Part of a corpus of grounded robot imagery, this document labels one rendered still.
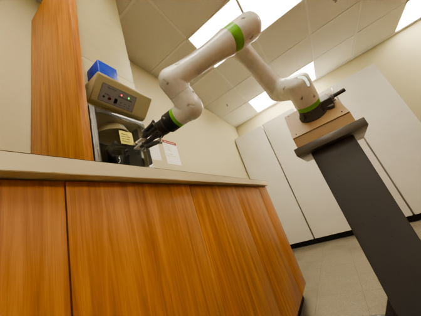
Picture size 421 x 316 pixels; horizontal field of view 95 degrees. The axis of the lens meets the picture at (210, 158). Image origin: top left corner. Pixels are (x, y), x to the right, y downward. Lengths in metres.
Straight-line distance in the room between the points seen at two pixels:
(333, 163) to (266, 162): 2.63
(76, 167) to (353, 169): 1.07
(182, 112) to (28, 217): 0.58
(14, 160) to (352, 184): 1.16
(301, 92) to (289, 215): 2.72
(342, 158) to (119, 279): 1.01
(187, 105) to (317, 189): 2.98
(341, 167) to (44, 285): 1.11
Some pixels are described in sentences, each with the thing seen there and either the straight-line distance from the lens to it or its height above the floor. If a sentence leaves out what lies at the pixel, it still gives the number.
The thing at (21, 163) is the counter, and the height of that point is 0.92.
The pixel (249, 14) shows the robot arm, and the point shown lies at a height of 1.46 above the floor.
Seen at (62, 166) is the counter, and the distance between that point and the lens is 0.52.
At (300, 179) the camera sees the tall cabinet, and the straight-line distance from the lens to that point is 3.56.
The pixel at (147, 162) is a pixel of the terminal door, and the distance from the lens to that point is 1.09.
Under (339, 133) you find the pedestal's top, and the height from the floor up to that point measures 0.91.
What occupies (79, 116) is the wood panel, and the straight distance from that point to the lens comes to 0.91.
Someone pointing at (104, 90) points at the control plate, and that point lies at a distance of 1.11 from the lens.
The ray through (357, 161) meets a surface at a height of 0.78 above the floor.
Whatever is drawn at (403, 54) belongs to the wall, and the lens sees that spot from 4.65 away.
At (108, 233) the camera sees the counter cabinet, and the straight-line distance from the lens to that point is 0.55.
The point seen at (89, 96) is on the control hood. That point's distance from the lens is 1.09.
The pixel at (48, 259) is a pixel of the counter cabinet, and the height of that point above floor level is 0.74.
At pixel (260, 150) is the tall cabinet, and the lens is 3.76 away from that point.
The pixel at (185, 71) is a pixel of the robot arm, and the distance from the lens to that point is 0.85.
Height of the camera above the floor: 0.70
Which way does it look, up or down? 19 degrees up
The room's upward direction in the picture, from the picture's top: 19 degrees counter-clockwise
